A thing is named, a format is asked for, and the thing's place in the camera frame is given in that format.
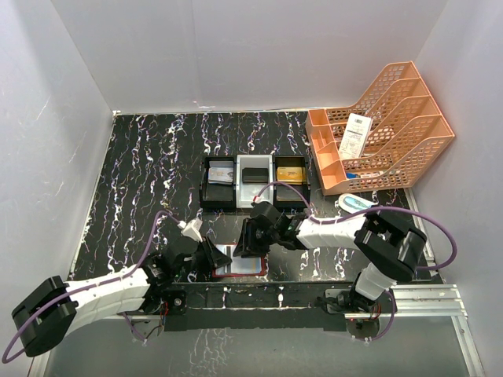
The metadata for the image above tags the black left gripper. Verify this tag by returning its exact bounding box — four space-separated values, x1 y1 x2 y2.
172 236 232 277

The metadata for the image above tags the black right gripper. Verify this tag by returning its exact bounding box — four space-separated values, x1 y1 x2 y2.
234 218 278 258

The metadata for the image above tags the white magnetic stripe card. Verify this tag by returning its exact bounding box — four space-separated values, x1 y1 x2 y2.
219 245 247 276

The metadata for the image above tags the red leather card holder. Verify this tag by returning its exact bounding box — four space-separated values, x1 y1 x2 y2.
212 244 267 278

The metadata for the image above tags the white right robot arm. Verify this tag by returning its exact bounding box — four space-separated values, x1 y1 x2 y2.
233 202 427 312

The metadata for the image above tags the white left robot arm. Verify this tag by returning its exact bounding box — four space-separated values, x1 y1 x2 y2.
2 219 232 364

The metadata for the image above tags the black card in white bin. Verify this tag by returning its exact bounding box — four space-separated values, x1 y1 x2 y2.
241 167 269 184

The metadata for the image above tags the white VIP card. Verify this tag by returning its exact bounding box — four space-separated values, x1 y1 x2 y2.
207 159 234 185

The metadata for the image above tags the gold card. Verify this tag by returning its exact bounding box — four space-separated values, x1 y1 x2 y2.
276 167 306 185

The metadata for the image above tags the white bin middle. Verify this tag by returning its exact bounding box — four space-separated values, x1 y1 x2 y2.
235 155 273 209

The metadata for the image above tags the black bin right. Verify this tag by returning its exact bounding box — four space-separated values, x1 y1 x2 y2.
273 156 311 210

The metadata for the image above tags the black bin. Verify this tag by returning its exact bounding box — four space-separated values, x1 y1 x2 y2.
273 156 311 210
199 156 237 211

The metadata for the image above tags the black bin left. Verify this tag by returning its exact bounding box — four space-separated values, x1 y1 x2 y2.
199 156 237 211

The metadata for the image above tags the white blue tape dispenser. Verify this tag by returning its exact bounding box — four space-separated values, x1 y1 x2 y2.
337 193 376 214

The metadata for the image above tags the white paper receipt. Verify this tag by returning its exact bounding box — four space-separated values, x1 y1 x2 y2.
339 113 373 159

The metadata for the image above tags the orange plastic desk organizer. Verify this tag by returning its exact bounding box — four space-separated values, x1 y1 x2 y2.
306 61 455 196

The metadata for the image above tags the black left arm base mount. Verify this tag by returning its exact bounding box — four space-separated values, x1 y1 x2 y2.
117 274 189 339

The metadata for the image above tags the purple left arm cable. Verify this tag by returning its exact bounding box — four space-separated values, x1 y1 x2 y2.
0 210 185 364

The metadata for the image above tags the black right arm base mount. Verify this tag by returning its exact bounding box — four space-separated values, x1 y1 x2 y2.
315 288 397 341

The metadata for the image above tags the aluminium frame rail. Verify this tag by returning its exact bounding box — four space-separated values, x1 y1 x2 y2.
31 284 485 376

